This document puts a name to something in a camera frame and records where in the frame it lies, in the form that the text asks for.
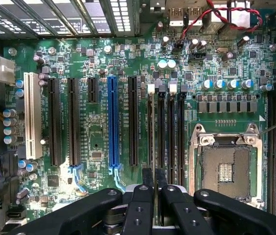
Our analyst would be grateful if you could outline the red and black twisted wire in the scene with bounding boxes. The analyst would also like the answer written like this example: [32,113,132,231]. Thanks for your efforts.
[177,0,264,49]

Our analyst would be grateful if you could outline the blue expansion slot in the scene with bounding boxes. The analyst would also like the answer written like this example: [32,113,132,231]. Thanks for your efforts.
[107,75,127,194]

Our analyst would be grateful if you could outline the white-latch RAM slot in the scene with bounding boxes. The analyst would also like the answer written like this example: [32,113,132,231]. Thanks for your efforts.
[167,82,178,187]
[147,84,156,172]

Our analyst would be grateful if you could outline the black-latch RAM slot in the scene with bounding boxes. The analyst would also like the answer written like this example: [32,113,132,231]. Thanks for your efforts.
[177,85,187,188]
[266,94,276,216]
[157,85,167,172]

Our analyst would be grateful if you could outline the silver CPU socket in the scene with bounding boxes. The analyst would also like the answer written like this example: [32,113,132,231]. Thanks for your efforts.
[187,122,266,210]

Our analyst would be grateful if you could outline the long black expansion slot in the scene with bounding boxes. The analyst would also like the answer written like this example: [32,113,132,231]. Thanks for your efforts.
[127,75,139,167]
[47,77,64,168]
[67,77,82,167]

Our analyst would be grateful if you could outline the short black expansion slot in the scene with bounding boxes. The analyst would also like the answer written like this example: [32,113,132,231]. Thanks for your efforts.
[87,76,99,104]

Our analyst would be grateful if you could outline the white power connector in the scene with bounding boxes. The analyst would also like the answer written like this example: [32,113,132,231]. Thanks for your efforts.
[0,55,16,85]

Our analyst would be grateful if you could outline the silver USB port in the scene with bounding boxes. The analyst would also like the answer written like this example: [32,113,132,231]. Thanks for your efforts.
[168,5,185,27]
[186,5,204,27]

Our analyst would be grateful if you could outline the black SATA port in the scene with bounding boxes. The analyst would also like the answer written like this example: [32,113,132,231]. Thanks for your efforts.
[5,207,28,219]

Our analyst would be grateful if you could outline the purple and black connector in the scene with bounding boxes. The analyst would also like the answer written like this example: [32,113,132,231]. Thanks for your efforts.
[0,153,19,182]

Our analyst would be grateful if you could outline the white PCI expansion slot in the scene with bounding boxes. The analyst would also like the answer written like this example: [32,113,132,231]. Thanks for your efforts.
[23,71,44,161]

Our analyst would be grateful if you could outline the green PC motherboard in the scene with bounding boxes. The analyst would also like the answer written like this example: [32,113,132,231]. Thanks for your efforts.
[2,0,276,227]

